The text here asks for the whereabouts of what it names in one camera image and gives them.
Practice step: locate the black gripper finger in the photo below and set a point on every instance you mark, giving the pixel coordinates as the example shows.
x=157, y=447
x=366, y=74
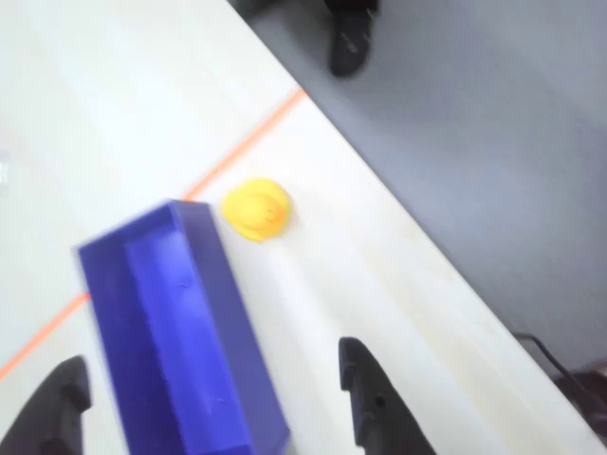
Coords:
x=47, y=417
x=379, y=417

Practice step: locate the yellow rubber duck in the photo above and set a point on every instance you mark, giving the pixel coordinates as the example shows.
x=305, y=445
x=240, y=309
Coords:
x=253, y=211

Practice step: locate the blue plastic box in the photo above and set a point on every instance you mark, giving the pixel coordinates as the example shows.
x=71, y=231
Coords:
x=180, y=332

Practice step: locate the orange tape strip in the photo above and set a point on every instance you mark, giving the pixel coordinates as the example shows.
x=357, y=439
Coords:
x=246, y=143

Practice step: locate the black shoe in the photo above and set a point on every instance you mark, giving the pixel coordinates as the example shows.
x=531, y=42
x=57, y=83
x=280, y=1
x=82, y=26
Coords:
x=351, y=42

